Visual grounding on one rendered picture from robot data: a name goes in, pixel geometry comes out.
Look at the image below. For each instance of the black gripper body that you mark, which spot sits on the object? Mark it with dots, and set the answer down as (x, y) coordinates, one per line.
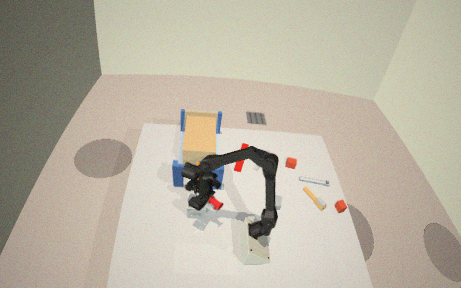
(203, 192)

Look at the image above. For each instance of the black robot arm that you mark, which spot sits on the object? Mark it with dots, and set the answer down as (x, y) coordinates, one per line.
(267, 161)

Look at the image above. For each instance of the small reddish-brown block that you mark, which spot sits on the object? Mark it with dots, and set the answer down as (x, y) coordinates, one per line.
(340, 206)
(291, 163)

